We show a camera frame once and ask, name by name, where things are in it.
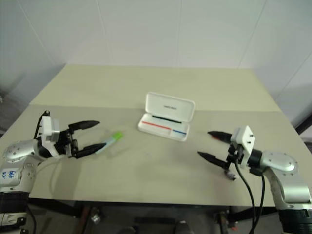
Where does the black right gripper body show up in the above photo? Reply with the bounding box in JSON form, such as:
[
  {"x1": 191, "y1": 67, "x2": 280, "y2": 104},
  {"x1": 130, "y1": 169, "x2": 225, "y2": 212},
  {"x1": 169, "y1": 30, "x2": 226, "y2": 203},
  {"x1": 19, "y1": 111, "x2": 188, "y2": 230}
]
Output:
[{"x1": 225, "y1": 143, "x2": 245, "y2": 171}]

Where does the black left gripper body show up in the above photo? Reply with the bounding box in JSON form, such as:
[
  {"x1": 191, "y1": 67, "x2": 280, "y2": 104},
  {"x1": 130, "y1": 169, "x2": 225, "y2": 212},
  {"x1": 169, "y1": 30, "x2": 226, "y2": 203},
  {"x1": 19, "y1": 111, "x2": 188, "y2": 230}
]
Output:
[{"x1": 54, "y1": 128, "x2": 79, "y2": 158}]

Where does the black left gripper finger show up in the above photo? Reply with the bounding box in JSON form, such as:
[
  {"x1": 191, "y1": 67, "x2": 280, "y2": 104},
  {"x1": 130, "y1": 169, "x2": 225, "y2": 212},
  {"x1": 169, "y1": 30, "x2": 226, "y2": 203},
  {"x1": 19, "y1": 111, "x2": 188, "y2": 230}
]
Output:
[
  {"x1": 73, "y1": 142, "x2": 107, "y2": 159},
  {"x1": 68, "y1": 120, "x2": 101, "y2": 134}
]

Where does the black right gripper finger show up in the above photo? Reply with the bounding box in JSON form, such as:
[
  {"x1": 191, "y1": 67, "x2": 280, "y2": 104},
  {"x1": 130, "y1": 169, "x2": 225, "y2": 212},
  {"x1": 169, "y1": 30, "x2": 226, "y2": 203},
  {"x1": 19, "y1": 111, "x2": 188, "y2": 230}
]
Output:
[
  {"x1": 197, "y1": 151, "x2": 230, "y2": 169},
  {"x1": 207, "y1": 131, "x2": 233, "y2": 143}
]

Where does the white hinged pencil case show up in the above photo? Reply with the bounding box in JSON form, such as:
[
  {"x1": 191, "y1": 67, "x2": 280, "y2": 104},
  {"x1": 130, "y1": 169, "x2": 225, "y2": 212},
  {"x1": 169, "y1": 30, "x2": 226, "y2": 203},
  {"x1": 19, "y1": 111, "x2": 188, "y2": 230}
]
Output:
[{"x1": 137, "y1": 91, "x2": 196, "y2": 142}]

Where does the green capped highlighter pen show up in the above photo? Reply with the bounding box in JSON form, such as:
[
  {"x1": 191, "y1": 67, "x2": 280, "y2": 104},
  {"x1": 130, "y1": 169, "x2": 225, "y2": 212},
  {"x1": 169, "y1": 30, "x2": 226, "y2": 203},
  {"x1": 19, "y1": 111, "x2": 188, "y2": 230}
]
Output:
[{"x1": 96, "y1": 131, "x2": 124, "y2": 155}]

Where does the black pen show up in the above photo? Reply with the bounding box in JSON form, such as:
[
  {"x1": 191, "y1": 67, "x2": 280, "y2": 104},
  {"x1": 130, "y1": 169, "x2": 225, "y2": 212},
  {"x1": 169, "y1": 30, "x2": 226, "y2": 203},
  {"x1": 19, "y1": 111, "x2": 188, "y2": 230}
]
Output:
[{"x1": 152, "y1": 115, "x2": 182, "y2": 123}]

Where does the white label blue handwriting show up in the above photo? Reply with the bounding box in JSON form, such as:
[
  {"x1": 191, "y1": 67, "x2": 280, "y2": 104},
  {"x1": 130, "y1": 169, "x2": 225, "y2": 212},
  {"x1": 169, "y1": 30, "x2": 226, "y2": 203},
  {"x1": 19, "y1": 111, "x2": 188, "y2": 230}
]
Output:
[{"x1": 0, "y1": 167, "x2": 20, "y2": 187}]

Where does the red pen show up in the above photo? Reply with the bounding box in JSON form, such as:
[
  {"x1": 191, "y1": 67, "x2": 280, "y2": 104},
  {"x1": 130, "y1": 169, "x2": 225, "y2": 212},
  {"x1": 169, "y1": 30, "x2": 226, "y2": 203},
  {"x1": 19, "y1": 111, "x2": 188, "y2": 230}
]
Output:
[{"x1": 141, "y1": 121, "x2": 172, "y2": 130}]

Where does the dark background pole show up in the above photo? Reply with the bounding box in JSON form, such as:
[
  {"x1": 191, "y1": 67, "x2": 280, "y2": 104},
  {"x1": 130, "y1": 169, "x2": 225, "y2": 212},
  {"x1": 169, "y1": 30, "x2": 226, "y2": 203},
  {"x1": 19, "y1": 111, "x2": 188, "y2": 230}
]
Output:
[{"x1": 294, "y1": 114, "x2": 312, "y2": 143}]

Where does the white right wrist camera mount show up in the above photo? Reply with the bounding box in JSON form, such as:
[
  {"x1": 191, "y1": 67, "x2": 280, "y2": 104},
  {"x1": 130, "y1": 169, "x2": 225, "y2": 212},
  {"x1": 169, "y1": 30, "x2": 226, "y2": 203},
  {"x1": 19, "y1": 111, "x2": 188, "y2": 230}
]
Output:
[{"x1": 230, "y1": 125, "x2": 256, "y2": 169}]

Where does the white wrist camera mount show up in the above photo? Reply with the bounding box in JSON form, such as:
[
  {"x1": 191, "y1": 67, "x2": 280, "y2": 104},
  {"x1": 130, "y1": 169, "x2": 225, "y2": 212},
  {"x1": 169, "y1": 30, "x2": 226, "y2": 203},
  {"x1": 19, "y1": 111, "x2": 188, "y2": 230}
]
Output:
[
  {"x1": 39, "y1": 114, "x2": 60, "y2": 156},
  {"x1": 230, "y1": 125, "x2": 256, "y2": 169}
]

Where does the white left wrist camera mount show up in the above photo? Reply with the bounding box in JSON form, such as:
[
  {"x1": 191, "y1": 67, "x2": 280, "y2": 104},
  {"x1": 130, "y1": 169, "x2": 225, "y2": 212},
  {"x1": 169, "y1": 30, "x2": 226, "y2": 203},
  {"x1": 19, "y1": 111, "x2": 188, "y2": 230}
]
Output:
[{"x1": 39, "y1": 114, "x2": 60, "y2": 156}]

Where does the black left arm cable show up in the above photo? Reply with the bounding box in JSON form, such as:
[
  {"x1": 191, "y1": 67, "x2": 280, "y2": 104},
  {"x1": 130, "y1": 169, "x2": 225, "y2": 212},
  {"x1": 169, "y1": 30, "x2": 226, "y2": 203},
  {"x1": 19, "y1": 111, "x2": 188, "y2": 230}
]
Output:
[{"x1": 34, "y1": 110, "x2": 51, "y2": 141}]

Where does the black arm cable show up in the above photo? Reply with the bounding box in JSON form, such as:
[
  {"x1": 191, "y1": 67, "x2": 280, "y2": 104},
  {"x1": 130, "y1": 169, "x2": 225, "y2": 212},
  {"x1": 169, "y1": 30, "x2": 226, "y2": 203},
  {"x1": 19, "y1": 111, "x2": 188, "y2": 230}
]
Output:
[
  {"x1": 234, "y1": 159, "x2": 256, "y2": 234},
  {"x1": 34, "y1": 110, "x2": 51, "y2": 141},
  {"x1": 250, "y1": 168, "x2": 267, "y2": 222}
]

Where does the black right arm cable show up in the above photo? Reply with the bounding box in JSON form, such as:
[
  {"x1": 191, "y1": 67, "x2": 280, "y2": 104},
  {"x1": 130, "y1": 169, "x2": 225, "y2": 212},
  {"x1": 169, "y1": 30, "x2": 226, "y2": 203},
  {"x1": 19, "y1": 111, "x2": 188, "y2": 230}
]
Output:
[
  {"x1": 250, "y1": 168, "x2": 267, "y2": 222},
  {"x1": 234, "y1": 159, "x2": 256, "y2": 234}
]

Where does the white cable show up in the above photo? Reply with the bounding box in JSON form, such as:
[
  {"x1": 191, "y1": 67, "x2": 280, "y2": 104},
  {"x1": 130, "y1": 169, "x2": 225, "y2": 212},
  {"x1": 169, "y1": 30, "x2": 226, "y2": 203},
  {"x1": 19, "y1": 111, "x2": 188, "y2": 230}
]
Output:
[{"x1": 36, "y1": 155, "x2": 73, "y2": 197}]

